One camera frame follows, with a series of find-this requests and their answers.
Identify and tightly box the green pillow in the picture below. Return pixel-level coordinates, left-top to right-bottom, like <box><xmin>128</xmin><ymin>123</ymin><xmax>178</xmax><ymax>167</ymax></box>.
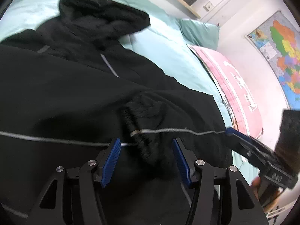
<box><xmin>176</xmin><ymin>17</ymin><xmax>219</xmax><ymax>51</ymax></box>

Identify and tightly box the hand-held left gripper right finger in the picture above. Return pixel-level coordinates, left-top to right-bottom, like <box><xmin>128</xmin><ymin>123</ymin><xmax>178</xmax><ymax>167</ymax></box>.
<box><xmin>172</xmin><ymin>138</ymin><xmax>270</xmax><ymax>225</ymax></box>

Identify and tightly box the person's right hand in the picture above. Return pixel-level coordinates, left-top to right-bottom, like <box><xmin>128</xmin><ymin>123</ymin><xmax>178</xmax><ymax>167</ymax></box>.
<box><xmin>251</xmin><ymin>177</ymin><xmax>262</xmax><ymax>194</ymax></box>

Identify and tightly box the light green bed sheet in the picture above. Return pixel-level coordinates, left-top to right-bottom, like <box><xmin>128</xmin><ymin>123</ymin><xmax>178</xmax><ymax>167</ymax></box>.
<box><xmin>0</xmin><ymin>0</ymin><xmax>260</xmax><ymax>188</ymax></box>

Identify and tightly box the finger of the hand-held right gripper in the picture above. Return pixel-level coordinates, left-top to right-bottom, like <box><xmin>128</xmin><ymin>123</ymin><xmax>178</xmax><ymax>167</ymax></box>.
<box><xmin>225</xmin><ymin>127</ymin><xmax>276</xmax><ymax>157</ymax></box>
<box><xmin>231</xmin><ymin>141</ymin><xmax>266</xmax><ymax>173</ymax></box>

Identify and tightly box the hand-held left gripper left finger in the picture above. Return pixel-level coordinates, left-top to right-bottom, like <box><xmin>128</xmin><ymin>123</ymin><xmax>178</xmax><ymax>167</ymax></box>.
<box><xmin>26</xmin><ymin>138</ymin><xmax>122</xmax><ymax>225</ymax></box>

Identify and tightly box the colourful wall map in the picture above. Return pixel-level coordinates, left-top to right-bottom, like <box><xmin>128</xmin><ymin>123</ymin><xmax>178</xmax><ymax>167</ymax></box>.
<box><xmin>246</xmin><ymin>10</ymin><xmax>300</xmax><ymax>110</ymax></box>

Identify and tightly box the black hooded jacket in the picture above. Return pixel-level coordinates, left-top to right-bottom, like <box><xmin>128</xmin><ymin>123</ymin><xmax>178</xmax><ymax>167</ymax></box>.
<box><xmin>0</xmin><ymin>0</ymin><xmax>235</xmax><ymax>225</ymax></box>

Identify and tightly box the wooden window sill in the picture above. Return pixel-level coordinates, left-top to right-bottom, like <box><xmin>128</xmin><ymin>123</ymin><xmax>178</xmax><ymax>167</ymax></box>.
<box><xmin>150</xmin><ymin>0</ymin><xmax>201</xmax><ymax>20</ymax></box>

